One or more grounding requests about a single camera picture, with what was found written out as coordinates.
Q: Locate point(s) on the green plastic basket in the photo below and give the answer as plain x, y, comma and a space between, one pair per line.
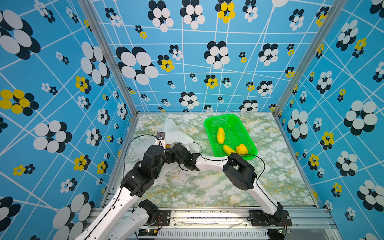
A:
235, 134

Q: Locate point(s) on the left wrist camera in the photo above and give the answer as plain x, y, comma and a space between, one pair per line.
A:
160, 139

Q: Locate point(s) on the white plastic bag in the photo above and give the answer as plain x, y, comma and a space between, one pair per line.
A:
173, 135

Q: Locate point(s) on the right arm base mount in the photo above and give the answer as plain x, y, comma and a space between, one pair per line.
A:
260, 219

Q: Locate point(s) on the right aluminium frame post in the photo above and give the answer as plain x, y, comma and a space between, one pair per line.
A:
323, 31

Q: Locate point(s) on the long yellow toy mango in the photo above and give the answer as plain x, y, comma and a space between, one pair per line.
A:
220, 135

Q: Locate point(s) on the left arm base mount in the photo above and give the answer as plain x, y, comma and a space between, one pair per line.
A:
161, 218

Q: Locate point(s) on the wrinkled yellow toy fruit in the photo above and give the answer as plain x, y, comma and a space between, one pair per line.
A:
242, 149

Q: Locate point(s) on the left aluminium frame post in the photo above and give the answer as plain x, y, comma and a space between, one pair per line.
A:
102, 41

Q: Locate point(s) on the aluminium frame post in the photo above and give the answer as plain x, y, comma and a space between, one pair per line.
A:
323, 31
102, 41

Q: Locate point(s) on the front aluminium rail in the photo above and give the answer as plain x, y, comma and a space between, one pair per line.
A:
224, 224

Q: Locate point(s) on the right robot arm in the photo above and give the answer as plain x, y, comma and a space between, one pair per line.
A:
239, 171

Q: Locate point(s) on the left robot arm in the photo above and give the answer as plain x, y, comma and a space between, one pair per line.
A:
135, 183

